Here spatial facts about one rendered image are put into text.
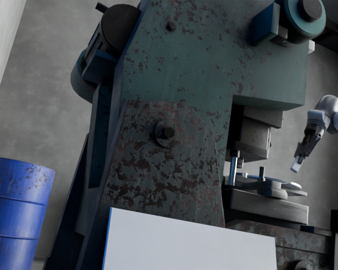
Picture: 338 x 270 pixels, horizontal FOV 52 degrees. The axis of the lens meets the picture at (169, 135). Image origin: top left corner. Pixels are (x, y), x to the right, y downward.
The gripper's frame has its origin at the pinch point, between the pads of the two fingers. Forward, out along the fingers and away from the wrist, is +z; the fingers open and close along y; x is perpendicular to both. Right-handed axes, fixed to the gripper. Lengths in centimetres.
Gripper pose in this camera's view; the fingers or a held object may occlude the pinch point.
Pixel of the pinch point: (296, 164)
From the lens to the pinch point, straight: 153.8
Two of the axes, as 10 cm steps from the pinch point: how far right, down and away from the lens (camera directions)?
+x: -8.0, -6.0, -0.4
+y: -2.6, 2.9, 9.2
